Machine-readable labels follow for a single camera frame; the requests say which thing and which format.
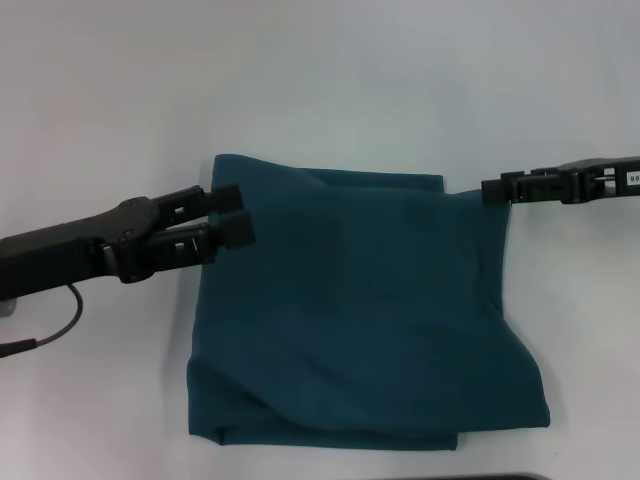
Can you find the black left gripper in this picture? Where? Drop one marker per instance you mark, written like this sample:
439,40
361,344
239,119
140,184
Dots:
60,245

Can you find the teal T-shirt with FREE print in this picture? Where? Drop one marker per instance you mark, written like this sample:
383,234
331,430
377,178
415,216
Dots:
350,300

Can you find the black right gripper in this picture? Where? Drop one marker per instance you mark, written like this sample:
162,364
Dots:
605,180

